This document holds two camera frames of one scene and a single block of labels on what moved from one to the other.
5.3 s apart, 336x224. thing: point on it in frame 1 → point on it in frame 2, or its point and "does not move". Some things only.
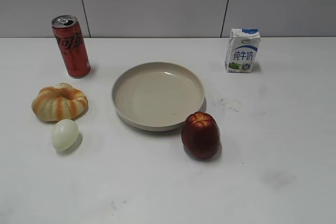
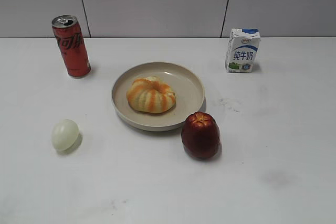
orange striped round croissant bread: (62, 102) → (150, 94)
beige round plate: (157, 96) does not move
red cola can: (70, 39) does not move
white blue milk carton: (242, 48) does not move
